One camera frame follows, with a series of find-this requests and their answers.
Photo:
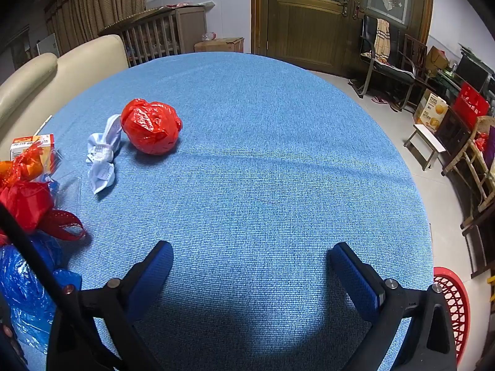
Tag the brown wooden double door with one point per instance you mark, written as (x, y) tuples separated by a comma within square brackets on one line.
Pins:
[(309, 27)]

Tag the dark wooden frame chair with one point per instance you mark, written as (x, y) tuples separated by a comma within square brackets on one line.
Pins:
[(415, 52)]

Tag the small orange white carton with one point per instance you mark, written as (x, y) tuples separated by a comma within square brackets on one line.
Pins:
[(31, 143)]

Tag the brown cardboard box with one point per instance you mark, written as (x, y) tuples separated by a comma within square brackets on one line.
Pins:
[(218, 45)]

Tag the white board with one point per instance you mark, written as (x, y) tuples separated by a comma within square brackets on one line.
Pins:
[(48, 46)]

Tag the beige curtain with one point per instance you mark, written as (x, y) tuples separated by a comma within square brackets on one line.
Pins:
[(96, 4)]

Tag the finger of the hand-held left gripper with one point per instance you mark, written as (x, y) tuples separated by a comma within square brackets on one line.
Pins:
[(27, 247)]

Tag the open tan cardboard box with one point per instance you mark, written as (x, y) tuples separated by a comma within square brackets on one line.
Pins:
[(437, 60)]

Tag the red plastic bag ball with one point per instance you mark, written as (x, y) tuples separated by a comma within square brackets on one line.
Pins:
[(151, 125)]

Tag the blue plastic bag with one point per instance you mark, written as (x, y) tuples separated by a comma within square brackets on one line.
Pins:
[(23, 290)]

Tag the light blue crumpled cloth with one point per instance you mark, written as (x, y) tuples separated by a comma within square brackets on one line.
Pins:
[(102, 154)]

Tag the white straw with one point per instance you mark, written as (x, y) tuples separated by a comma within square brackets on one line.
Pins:
[(43, 123)]

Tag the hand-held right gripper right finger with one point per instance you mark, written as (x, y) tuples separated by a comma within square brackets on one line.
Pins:
[(357, 278)]

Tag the bamboo chair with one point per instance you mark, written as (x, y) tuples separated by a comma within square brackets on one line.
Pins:
[(477, 170)]

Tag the small white stool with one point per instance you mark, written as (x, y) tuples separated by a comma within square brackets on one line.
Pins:
[(427, 139)]

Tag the red plastic basket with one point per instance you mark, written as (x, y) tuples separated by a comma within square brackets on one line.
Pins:
[(454, 305)]

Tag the black metal frame chair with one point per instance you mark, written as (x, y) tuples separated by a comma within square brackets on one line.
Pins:
[(386, 70)]

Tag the wooden baby crib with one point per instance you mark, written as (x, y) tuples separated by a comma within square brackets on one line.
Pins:
[(154, 31)]

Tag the beige plaid scarf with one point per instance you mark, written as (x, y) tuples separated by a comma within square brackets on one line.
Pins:
[(382, 36)]

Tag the dark brown cabinet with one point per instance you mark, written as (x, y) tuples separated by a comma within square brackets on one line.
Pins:
[(456, 131)]

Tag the orange white printed carton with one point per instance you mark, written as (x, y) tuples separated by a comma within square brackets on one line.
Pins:
[(431, 110)]

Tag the beige leather sofa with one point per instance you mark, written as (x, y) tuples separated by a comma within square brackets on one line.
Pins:
[(77, 65)]

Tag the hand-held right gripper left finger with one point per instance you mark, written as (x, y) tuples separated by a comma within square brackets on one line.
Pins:
[(151, 278)]

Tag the black monitor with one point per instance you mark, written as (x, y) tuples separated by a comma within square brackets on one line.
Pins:
[(471, 71)]

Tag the red gift box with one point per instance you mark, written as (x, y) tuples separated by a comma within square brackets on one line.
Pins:
[(470, 104)]

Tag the red plastic bag with ribbon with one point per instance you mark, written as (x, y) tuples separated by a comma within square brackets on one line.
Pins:
[(27, 201)]

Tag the blue tablecloth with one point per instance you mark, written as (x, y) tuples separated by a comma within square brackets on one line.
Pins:
[(251, 162)]

